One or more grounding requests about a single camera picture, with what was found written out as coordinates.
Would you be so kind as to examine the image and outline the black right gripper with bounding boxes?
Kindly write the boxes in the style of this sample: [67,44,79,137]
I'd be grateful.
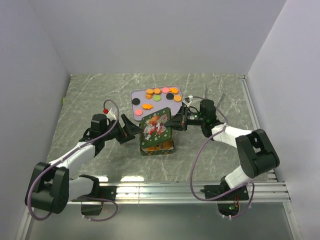
[164,105,206,132]

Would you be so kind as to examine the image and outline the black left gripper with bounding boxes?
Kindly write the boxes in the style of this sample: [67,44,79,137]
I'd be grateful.
[101,114,143,144]

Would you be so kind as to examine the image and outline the gold tin lid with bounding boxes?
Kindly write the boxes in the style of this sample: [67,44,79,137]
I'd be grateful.
[139,107,173,149]

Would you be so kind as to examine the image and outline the green gold cookie tin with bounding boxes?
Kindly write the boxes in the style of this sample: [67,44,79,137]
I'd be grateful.
[140,139,175,156]

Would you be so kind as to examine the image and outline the orange flower cookie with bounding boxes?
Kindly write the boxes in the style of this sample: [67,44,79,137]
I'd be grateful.
[162,141,172,149]

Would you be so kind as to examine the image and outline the metal tongs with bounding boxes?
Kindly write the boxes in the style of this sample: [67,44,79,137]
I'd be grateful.
[200,85,227,117]

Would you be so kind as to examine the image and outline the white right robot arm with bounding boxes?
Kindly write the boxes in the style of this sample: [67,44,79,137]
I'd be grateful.
[164,96,280,200]

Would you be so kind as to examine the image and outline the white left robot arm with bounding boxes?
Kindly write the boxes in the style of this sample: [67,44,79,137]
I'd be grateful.
[25,113,143,220]

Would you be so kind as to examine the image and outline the pink round cookie left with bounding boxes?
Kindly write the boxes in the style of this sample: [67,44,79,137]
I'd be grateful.
[135,109,143,116]

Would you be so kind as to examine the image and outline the pink round cookie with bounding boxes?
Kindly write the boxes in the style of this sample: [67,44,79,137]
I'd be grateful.
[135,109,143,116]
[162,87,170,94]

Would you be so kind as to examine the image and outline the black sandwich cookie right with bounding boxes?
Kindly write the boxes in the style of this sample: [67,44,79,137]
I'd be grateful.
[165,92,175,100]

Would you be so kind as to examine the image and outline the black sandwich cookie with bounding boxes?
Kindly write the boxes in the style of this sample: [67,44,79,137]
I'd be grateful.
[131,98,141,106]
[165,92,175,100]

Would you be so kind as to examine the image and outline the black sandwich cookie left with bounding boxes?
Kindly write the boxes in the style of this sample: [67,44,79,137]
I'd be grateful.
[131,98,141,106]

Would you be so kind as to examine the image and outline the purple tray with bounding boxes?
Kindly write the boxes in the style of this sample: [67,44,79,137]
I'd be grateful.
[130,85,183,121]

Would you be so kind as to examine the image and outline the green round cookie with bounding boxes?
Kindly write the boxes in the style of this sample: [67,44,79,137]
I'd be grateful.
[153,94,162,102]

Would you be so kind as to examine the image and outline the pink round cookie right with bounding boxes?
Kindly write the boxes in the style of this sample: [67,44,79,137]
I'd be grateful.
[162,87,170,94]

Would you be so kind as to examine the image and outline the orange leaf cookie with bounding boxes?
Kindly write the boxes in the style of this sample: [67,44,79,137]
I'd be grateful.
[153,88,162,95]

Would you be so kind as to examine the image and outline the orange sandwich cookie top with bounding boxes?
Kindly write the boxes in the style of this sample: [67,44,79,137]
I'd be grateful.
[146,89,154,95]

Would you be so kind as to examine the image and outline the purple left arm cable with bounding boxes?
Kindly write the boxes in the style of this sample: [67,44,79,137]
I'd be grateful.
[26,99,121,222]

